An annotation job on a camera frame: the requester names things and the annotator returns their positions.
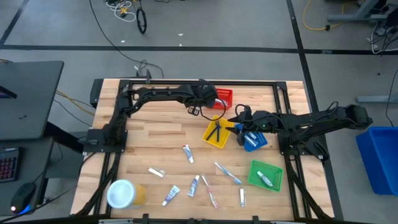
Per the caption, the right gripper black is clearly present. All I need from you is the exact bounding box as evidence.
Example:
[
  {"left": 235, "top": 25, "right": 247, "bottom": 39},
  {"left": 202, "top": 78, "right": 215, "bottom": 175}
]
[{"left": 224, "top": 106, "right": 269, "bottom": 146}]

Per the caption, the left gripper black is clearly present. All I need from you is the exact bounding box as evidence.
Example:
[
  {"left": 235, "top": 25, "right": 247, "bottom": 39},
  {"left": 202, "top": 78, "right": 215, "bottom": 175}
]
[{"left": 188, "top": 79, "right": 220, "bottom": 116}]

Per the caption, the yellow plastic basket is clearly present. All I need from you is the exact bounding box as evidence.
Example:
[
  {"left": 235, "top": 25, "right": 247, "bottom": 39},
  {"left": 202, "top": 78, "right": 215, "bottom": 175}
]
[{"left": 201, "top": 114, "right": 234, "bottom": 149}]

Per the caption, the clear red toothbrush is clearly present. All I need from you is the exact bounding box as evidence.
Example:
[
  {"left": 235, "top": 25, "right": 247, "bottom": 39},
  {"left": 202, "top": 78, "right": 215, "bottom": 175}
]
[{"left": 201, "top": 175, "right": 220, "bottom": 210}]

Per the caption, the white purple toothpaste tube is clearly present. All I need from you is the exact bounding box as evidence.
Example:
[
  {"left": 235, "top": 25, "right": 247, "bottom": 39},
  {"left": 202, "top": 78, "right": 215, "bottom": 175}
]
[{"left": 161, "top": 185, "right": 181, "bottom": 207}]

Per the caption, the red plastic basket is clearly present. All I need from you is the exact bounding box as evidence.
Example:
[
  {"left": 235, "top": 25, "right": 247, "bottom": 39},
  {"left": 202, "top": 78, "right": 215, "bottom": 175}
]
[{"left": 205, "top": 88, "right": 233, "bottom": 111}]

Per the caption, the blue plastic basket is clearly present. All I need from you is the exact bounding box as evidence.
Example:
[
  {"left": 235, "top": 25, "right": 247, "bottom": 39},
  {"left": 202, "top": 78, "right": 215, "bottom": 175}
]
[{"left": 234, "top": 123, "right": 269, "bottom": 152}]

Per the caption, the green plastic basket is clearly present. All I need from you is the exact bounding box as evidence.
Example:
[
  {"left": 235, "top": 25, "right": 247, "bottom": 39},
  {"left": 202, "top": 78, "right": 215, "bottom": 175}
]
[{"left": 248, "top": 159, "right": 284, "bottom": 192}]

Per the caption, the yellow jar with white lid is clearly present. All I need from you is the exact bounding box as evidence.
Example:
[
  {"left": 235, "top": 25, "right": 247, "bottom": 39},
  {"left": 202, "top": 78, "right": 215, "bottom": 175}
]
[{"left": 106, "top": 179, "right": 148, "bottom": 210}]

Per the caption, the grey metal bar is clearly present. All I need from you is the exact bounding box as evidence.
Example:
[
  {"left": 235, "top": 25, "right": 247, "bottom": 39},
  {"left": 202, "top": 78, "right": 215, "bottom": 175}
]
[{"left": 356, "top": 93, "right": 398, "bottom": 104}]

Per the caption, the large blue plastic bin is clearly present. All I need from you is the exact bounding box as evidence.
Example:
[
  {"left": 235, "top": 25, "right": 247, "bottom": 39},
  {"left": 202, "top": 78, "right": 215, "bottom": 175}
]
[{"left": 356, "top": 126, "right": 398, "bottom": 196}]

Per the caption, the grey desk leg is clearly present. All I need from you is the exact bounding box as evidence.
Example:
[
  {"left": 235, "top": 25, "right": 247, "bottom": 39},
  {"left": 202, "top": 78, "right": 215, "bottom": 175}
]
[{"left": 326, "top": 0, "right": 389, "bottom": 23}]

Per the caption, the black desk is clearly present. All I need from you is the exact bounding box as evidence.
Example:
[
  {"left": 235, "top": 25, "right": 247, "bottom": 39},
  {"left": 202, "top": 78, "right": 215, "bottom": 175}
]
[{"left": 0, "top": 60, "right": 65, "bottom": 141}]

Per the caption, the black backlit keyboard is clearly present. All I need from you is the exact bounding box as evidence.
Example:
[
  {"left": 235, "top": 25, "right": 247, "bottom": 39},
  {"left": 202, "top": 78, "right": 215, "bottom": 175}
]
[{"left": 0, "top": 147, "right": 21, "bottom": 184}]

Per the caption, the black computer mouse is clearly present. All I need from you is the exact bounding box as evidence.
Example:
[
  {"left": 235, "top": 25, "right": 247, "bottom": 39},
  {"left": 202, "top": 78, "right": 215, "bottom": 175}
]
[{"left": 11, "top": 182, "right": 37, "bottom": 215}]

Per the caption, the black ring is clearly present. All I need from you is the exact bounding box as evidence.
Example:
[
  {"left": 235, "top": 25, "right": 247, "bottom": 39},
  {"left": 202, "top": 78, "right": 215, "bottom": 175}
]
[{"left": 136, "top": 7, "right": 148, "bottom": 35}]

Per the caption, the black cable bundle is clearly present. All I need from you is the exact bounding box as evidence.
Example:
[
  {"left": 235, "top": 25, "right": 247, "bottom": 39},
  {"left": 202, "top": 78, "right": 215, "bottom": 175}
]
[
  {"left": 284, "top": 155, "right": 330, "bottom": 220},
  {"left": 76, "top": 152, "right": 122, "bottom": 216}
]

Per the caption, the thin black floor cable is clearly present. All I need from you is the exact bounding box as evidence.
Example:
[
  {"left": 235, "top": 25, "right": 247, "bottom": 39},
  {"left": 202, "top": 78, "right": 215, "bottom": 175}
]
[{"left": 89, "top": 0, "right": 165, "bottom": 79}]

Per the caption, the white cable with yellow plug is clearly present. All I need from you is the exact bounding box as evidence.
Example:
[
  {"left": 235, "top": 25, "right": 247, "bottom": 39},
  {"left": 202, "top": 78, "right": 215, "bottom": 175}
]
[{"left": 104, "top": 0, "right": 137, "bottom": 23}]

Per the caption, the yellow floor cable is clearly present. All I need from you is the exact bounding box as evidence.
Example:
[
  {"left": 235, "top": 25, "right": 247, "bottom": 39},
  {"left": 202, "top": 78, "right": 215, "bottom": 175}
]
[{"left": 303, "top": 0, "right": 346, "bottom": 31}]

